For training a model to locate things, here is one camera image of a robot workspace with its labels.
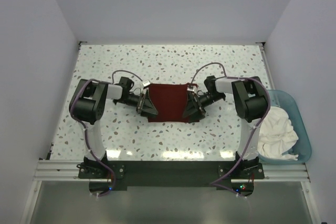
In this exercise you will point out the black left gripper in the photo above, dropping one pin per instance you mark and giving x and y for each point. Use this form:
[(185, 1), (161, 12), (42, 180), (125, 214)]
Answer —
[(145, 105)]

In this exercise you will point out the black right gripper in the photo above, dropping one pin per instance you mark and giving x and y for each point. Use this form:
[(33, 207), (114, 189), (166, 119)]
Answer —
[(198, 111)]

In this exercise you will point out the dark red t-shirt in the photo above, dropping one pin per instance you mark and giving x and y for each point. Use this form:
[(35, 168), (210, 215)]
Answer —
[(170, 100)]

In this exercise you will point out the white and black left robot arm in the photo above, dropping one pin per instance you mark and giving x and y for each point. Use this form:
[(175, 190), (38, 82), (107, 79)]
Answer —
[(87, 107)]

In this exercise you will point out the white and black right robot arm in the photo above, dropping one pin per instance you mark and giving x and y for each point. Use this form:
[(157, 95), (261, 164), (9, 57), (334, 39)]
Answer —
[(252, 104)]

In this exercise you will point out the white crumpled t-shirt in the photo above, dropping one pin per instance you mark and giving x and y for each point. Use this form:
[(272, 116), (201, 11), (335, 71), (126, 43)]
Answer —
[(277, 136)]

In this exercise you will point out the translucent blue plastic basket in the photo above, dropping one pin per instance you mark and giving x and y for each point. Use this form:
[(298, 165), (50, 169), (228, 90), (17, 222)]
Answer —
[(303, 146)]

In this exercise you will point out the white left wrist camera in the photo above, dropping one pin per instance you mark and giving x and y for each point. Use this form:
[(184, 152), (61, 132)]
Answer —
[(145, 84)]

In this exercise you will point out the aluminium extrusion rail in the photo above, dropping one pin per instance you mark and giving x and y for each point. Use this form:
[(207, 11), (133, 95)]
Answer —
[(67, 171)]

